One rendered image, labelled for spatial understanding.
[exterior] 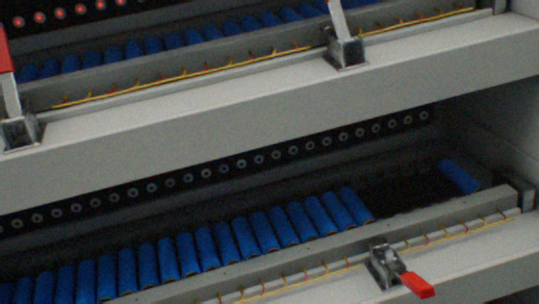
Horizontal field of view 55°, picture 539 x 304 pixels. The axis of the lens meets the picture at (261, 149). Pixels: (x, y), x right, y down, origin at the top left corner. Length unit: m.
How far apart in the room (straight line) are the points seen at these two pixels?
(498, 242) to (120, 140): 0.36
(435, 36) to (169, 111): 0.24
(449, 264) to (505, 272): 0.05
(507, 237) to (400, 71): 0.20
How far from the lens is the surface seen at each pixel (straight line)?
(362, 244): 0.51
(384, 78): 0.45
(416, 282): 0.44
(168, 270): 0.52
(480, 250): 0.54
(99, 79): 0.47
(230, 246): 0.53
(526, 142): 0.59
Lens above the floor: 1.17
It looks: 10 degrees down
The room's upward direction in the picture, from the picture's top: 13 degrees counter-clockwise
